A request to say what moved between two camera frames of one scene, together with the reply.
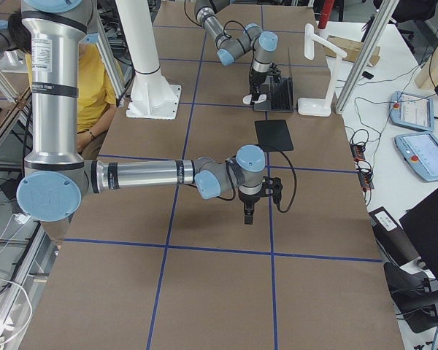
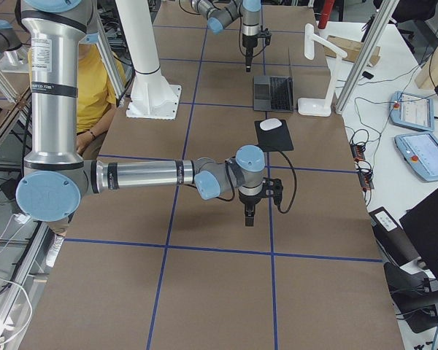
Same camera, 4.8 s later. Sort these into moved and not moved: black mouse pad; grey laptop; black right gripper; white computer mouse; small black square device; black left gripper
Moved: white computer mouse; black left gripper
Not moved: black right gripper; small black square device; black mouse pad; grey laptop
